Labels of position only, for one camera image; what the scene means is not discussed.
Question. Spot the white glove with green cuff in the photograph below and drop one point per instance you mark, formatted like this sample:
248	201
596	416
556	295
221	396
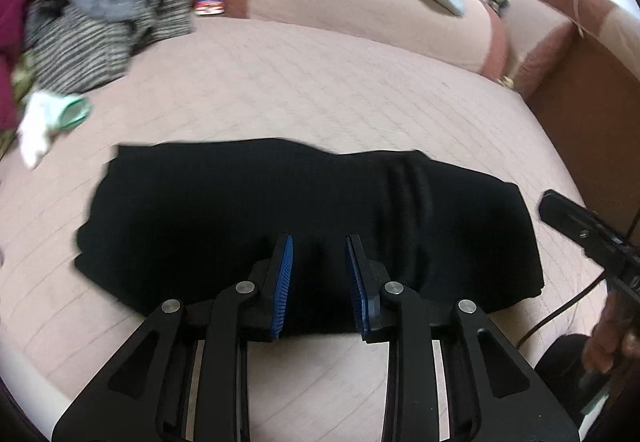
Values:
47	122

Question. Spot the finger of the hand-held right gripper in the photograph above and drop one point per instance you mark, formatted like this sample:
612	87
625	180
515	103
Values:
575	222

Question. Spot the maroon fleece garment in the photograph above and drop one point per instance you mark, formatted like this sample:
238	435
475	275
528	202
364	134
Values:
12	47

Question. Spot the person's dark clothing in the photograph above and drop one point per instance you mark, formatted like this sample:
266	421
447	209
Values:
565	372

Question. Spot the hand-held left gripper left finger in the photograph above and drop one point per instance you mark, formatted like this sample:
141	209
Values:
282	282

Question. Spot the black pants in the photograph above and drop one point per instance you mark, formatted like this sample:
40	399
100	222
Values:
250	202

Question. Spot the green printed cloth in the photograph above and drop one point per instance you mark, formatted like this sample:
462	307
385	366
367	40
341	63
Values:
15	87

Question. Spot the small metal ornament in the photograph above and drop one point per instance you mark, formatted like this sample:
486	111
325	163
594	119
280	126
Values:
506	82
498	1

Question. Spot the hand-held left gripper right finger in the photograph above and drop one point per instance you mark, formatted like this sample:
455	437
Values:
357	287

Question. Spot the houndstooth garment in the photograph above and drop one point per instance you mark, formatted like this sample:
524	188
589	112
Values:
95	52

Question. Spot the pink quilted pillow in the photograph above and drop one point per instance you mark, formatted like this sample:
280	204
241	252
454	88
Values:
375	17

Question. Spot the pink and brown cushion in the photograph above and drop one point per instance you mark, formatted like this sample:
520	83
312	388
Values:
545	32

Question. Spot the person's right hand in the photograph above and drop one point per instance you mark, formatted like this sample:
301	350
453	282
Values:
612	332

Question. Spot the brown bed frame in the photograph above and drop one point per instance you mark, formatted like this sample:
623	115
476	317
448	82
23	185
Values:
580	122

